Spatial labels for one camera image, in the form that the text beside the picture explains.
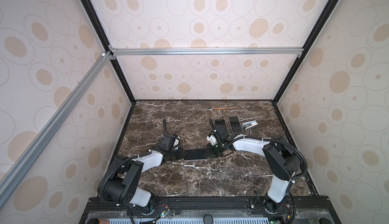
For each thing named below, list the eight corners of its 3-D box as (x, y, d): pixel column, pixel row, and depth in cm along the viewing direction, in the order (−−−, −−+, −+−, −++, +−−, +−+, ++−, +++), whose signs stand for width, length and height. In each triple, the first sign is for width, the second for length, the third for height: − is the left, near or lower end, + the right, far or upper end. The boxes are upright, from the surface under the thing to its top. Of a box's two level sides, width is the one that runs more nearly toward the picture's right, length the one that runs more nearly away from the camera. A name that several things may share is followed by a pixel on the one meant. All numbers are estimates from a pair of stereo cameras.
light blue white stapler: (245, 129, 105) (246, 127, 103) (242, 125, 108) (243, 123, 105) (256, 125, 107) (258, 123, 105) (253, 121, 110) (255, 119, 108)
